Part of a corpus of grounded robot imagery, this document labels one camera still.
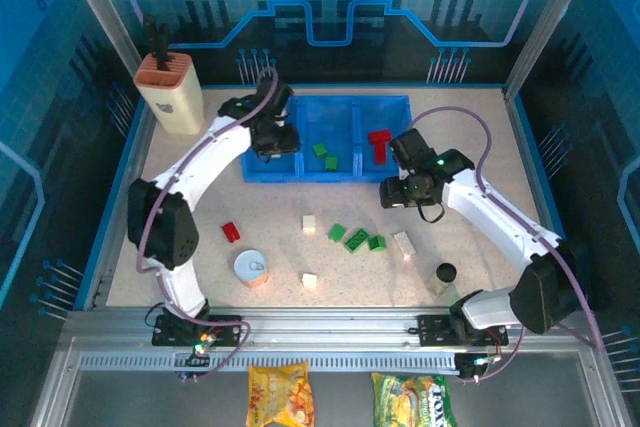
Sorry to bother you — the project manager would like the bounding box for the blue plastic divided bin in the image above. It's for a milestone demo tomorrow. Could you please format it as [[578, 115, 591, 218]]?
[[241, 94, 417, 183]]

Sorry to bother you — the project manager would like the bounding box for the white two-by-four lego brick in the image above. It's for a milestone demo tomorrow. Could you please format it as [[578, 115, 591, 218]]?
[[393, 230, 417, 258]]

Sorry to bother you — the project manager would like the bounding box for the green two-by-four lego brick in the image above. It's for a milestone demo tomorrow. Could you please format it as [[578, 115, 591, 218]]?
[[343, 228, 371, 253]]

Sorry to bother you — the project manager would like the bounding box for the beige cylinder with dark lid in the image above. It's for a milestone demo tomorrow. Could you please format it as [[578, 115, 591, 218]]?
[[427, 262, 458, 297]]

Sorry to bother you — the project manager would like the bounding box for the cream knife block orange top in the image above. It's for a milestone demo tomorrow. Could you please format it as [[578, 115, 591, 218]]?
[[133, 51, 205, 136]]

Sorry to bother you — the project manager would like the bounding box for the silver tin can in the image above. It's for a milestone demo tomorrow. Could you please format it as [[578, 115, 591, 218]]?
[[233, 249, 271, 290]]

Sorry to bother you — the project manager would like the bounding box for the green yellow snack bag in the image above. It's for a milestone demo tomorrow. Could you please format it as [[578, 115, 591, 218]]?
[[370, 371, 460, 427]]

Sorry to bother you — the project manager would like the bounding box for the thin black cable loop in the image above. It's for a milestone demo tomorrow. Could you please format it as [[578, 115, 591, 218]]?
[[417, 199, 446, 224]]

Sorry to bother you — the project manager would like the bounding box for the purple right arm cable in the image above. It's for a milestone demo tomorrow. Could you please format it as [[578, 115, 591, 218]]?
[[409, 105, 601, 383]]

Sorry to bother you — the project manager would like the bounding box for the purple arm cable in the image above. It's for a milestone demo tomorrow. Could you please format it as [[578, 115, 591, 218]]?
[[135, 65, 281, 379], [409, 105, 601, 383]]

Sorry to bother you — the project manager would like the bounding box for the black knife handle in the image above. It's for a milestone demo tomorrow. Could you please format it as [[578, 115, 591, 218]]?
[[142, 13, 157, 56], [153, 22, 172, 72]]

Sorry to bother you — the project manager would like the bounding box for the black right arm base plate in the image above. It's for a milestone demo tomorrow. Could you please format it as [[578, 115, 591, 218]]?
[[416, 313, 509, 348]]

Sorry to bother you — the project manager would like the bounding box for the aluminium mounting rail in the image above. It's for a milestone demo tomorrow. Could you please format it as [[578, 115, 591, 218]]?
[[64, 307, 601, 354]]

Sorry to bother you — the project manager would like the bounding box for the slotted grey cable duct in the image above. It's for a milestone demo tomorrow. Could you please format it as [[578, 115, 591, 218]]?
[[78, 350, 459, 373]]

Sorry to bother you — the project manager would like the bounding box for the aluminium frame post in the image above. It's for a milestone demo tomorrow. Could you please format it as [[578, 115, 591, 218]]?
[[54, 0, 147, 79], [502, 0, 587, 101]]

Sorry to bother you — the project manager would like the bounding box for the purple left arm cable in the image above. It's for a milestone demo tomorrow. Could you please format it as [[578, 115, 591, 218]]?
[[135, 65, 281, 379]]

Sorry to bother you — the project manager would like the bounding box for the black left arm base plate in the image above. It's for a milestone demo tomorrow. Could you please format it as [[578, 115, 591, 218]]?
[[151, 311, 244, 348]]

